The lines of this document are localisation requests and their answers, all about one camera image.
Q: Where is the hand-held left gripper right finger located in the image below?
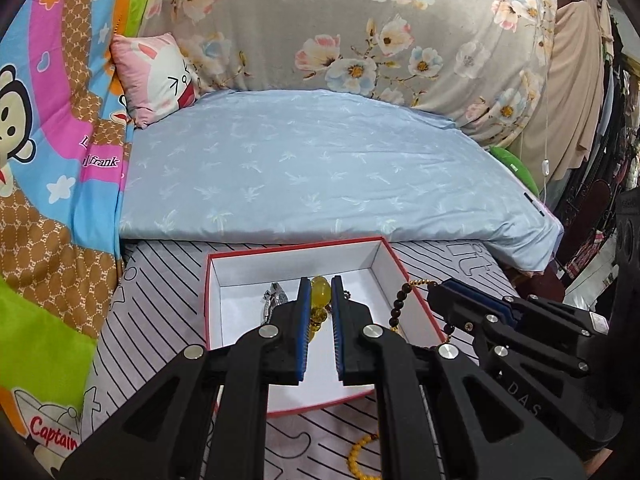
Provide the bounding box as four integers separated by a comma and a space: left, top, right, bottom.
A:
330, 275, 586, 480

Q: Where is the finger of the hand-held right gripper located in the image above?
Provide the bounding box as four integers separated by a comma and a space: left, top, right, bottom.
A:
441, 281, 609, 337
426, 286, 592, 377

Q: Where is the grey striped bed sheet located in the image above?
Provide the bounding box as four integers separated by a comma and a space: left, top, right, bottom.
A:
82, 237, 521, 480

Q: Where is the colourful cartoon monkey blanket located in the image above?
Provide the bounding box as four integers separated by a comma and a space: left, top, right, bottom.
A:
0, 0, 173, 466

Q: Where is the red and white box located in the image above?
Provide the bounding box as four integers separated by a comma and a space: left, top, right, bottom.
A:
204, 236, 448, 418

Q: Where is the dark brown bead bracelet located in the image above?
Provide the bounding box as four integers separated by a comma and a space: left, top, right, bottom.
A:
387, 277, 458, 336

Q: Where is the pink cartoon pillow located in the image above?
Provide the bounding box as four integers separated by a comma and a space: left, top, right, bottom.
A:
109, 32, 201, 130

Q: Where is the light blue quilt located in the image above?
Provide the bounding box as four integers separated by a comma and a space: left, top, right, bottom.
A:
117, 89, 563, 273

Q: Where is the green cushion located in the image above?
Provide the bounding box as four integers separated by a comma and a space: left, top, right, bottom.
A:
487, 145, 541, 198

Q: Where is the grey floral sheet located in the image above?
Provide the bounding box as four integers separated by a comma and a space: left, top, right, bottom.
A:
142, 0, 558, 148

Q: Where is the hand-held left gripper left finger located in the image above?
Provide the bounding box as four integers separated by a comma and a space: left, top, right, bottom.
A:
60, 276, 313, 480

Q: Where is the white cable with switch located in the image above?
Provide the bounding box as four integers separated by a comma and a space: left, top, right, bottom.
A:
520, 0, 556, 206

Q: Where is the orange bead bracelet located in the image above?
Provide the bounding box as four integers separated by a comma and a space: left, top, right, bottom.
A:
347, 432, 383, 480

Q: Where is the yellow amber bead bracelet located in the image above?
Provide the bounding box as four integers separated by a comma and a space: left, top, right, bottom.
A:
310, 275, 333, 346

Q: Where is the silver wristwatch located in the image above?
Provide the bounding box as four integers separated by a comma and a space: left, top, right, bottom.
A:
260, 282, 288, 323

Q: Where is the beige hanging garment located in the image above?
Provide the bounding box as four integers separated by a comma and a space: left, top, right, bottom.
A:
520, 0, 608, 181

